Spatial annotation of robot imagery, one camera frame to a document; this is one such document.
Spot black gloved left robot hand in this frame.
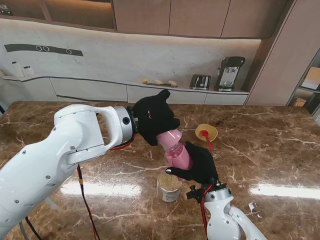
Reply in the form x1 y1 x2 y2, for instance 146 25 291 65
131 89 181 147

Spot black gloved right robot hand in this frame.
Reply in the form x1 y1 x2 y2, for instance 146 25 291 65
165 141 219 185

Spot clear airtight container white lid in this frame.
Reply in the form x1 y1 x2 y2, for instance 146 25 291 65
163 142 195 171

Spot red plastic scoop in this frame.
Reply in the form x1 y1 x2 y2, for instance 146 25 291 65
201 129 214 152

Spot pink plastic measuring cup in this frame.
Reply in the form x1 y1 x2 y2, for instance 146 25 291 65
156 129 183 153

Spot yellow plastic bowl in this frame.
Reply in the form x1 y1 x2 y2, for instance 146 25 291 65
194 123 219 143

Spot clear grain jar with label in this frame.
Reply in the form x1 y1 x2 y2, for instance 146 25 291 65
156 173 183 203

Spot dark serving board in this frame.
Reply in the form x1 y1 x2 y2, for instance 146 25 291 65
145 82 179 89

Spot black silver toaster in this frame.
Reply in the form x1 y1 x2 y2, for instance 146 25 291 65
189 74 211 91

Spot white counter with drawers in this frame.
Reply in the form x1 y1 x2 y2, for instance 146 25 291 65
0 74 251 106

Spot black espresso machine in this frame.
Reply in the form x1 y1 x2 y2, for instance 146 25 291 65
213 55 246 93

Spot orange printed box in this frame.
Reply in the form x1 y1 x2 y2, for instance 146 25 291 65
292 96 307 108

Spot brown tall cabinet panel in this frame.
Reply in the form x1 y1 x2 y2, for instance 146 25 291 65
244 0 320 107

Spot short white bottle black cap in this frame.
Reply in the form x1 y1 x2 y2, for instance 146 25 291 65
21 65 35 77

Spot beige cardboard box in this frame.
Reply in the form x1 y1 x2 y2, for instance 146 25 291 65
301 66 320 91

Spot tall white bottle black cap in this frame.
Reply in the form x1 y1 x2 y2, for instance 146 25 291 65
11 61 23 78

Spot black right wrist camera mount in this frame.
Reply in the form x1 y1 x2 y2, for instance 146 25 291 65
186 184 205 201

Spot red black right arm cables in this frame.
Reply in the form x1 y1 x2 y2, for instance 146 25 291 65
200 184 213 237

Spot red black arm cables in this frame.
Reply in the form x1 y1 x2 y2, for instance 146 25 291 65
200 184 213 237
24 134 137 240

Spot brown wooden wall cabinets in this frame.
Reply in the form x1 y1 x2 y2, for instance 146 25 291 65
0 0 296 40

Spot red black left arm cables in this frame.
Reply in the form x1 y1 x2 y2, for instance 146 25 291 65
24 134 137 240

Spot black wall panel with rings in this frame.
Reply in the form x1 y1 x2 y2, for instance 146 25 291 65
4 43 83 58

